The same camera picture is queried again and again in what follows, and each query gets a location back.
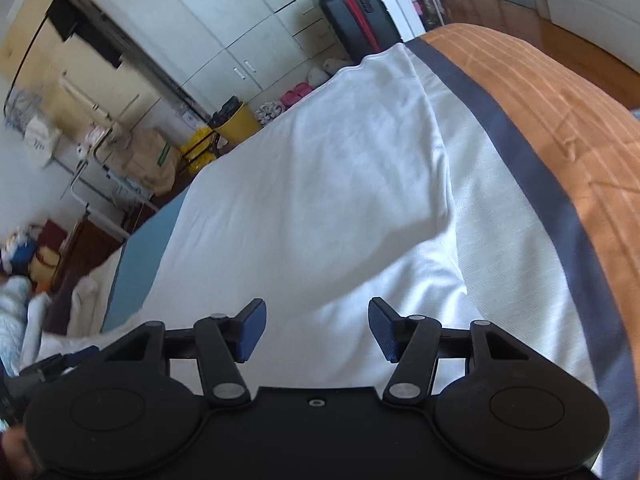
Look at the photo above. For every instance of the folded light grey sweater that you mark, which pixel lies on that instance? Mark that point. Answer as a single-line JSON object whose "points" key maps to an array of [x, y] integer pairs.
{"points": [[35, 325]]}

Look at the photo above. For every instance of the yellow plastic bag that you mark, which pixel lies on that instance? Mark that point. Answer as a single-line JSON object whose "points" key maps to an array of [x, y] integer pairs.
{"points": [[197, 150]]}

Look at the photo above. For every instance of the striped patchwork bed sheet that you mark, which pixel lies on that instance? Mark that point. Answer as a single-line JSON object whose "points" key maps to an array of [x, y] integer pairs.
{"points": [[550, 160]]}

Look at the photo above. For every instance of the blue white patterned bag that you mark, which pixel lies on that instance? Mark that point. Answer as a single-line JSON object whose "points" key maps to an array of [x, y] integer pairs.
{"points": [[130, 187]]}

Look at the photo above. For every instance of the white hanging cloth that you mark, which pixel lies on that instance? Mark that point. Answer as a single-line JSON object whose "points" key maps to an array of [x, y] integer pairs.
{"points": [[42, 140]]}

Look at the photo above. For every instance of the folded dark brown garment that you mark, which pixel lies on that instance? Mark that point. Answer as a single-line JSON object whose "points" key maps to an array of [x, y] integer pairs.
{"points": [[62, 295]]}

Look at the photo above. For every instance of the white towel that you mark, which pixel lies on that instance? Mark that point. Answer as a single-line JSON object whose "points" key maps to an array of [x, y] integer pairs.
{"points": [[310, 185]]}

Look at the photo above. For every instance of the beige slippers pair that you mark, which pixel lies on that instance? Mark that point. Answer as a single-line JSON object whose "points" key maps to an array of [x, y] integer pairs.
{"points": [[327, 71]]}

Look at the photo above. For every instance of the beige handbag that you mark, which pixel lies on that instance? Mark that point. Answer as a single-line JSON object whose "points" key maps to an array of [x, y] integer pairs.
{"points": [[42, 262]]}

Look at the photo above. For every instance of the black suitcase red stripe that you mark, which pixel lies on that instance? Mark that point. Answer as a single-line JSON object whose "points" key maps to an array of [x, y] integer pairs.
{"points": [[357, 15]]}

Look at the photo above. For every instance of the pink slippers pair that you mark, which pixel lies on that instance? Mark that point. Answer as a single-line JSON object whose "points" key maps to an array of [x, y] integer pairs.
{"points": [[296, 94]]}

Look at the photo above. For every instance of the light blue patterned quilt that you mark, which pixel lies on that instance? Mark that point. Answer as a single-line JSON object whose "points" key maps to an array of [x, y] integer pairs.
{"points": [[12, 320]]}

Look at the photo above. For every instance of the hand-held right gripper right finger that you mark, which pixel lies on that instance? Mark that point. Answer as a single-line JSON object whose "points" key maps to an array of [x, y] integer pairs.
{"points": [[382, 330]]}

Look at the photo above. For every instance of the colourful plush toy pile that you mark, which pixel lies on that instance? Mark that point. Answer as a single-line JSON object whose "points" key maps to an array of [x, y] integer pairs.
{"points": [[10, 245]]}

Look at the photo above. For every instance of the person's left hand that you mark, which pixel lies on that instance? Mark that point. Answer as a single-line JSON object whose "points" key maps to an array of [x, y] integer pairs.
{"points": [[12, 447]]}

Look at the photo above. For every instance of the clear plastic bag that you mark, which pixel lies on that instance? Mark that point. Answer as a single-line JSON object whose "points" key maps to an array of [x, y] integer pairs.
{"points": [[194, 117]]}

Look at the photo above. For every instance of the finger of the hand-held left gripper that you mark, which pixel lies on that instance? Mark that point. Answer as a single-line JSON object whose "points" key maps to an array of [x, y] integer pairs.
{"points": [[75, 360]]}

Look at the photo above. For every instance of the brown paper bag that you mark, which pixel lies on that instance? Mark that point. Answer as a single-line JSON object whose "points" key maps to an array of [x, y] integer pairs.
{"points": [[150, 162]]}

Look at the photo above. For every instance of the white wardrobe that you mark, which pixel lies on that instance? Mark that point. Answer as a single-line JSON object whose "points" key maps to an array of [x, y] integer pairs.
{"points": [[215, 15]]}

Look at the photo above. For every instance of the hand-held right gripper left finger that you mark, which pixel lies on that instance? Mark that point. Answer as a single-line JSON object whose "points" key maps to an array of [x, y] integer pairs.
{"points": [[252, 330]]}

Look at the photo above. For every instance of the wooden nightstand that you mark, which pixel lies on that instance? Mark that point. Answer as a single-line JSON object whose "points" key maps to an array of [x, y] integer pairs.
{"points": [[90, 250]]}

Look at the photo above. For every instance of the dark red bag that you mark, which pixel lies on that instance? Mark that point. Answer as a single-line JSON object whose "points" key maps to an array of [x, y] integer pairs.
{"points": [[52, 232]]}

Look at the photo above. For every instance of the yellow trash bin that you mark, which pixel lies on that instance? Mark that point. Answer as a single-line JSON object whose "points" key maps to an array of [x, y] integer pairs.
{"points": [[237, 120]]}

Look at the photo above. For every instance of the folded cream garment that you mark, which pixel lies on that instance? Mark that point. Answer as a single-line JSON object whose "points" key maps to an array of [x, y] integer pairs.
{"points": [[87, 300]]}

